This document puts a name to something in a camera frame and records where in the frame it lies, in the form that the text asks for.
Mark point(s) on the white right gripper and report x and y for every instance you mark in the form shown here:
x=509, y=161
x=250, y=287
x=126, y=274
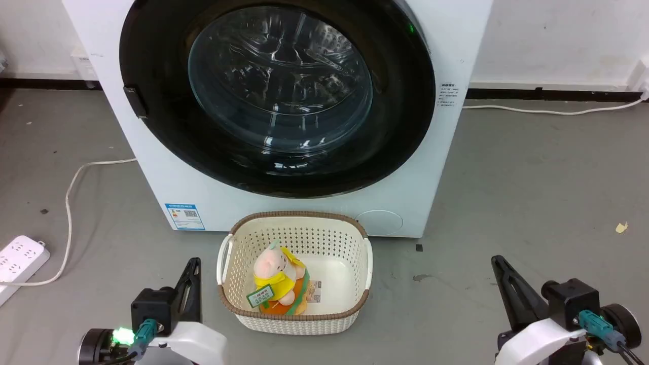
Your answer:
x=537, y=342

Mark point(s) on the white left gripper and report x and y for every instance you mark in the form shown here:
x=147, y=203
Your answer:
x=197, y=344

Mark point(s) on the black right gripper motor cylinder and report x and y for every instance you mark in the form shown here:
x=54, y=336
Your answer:
x=623, y=324

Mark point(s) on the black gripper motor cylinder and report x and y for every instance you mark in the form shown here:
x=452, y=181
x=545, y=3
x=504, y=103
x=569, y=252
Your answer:
x=623, y=324
x=96, y=347

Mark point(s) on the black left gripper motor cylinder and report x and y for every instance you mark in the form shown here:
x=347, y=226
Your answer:
x=96, y=347

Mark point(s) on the white front-load washing machine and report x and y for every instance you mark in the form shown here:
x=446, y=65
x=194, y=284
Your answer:
x=152, y=177

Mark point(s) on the black round washer door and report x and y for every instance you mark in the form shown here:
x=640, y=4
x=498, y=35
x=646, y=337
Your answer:
x=400, y=126

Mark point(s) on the green and white doll tag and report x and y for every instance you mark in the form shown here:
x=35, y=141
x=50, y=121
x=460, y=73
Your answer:
x=260, y=296

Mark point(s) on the blue energy label sticker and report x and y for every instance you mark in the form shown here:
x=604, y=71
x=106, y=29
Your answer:
x=185, y=217

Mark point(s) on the pink and yellow plush doll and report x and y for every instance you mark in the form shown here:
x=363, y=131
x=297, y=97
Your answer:
x=274, y=268

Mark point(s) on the yellow paper scrap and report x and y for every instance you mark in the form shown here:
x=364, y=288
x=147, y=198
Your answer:
x=621, y=227

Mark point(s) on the printed paper label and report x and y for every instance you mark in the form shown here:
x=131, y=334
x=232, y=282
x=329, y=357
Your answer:
x=314, y=292

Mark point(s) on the cream perforated laundry basket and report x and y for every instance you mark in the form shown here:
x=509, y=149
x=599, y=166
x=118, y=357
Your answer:
x=332, y=243

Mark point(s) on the round white filter cover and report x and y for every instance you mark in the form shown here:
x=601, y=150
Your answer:
x=379, y=223

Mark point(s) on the white power strip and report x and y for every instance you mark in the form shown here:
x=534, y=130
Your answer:
x=17, y=258

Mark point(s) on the white warning text label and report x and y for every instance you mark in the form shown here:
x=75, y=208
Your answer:
x=448, y=95

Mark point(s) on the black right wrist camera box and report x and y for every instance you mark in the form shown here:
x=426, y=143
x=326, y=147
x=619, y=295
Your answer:
x=570, y=299

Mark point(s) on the white wall plug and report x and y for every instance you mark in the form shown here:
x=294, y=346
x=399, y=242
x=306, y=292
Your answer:
x=645, y=93

